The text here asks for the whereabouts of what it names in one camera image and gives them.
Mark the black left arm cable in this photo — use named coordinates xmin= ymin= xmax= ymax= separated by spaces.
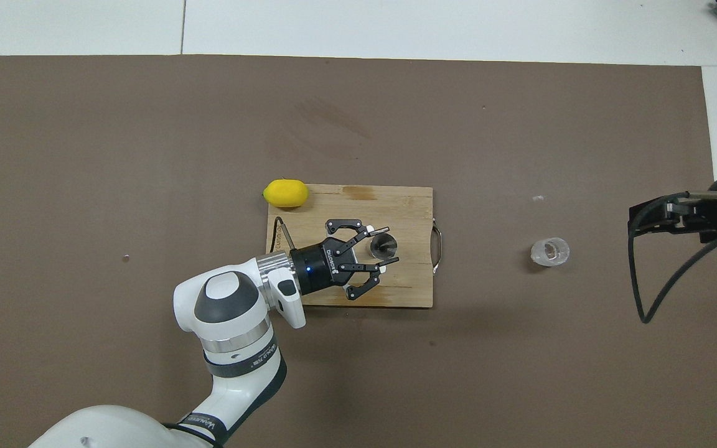
xmin=271 ymin=215 xmax=295 ymax=254

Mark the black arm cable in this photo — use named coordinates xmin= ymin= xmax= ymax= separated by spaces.
xmin=271 ymin=215 xmax=295 ymax=254
xmin=627 ymin=190 xmax=717 ymax=324

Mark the metal double cone jigger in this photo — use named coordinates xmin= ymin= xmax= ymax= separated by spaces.
xmin=368 ymin=233 xmax=400 ymax=259

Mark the yellow lemon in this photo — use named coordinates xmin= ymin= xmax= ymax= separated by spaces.
xmin=263 ymin=179 xmax=309 ymax=208

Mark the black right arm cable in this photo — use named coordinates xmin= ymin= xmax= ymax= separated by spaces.
xmin=627 ymin=190 xmax=717 ymax=324

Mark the wooden cutting board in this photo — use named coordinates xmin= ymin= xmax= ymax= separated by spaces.
xmin=263 ymin=184 xmax=443 ymax=309

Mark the brown paper table mat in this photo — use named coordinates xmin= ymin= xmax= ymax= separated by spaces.
xmin=0 ymin=55 xmax=717 ymax=448

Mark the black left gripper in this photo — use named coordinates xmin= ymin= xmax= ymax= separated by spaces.
xmin=290 ymin=219 xmax=400 ymax=301

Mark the small clear plastic cup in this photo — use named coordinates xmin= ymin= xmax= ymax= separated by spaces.
xmin=531 ymin=236 xmax=571 ymax=267

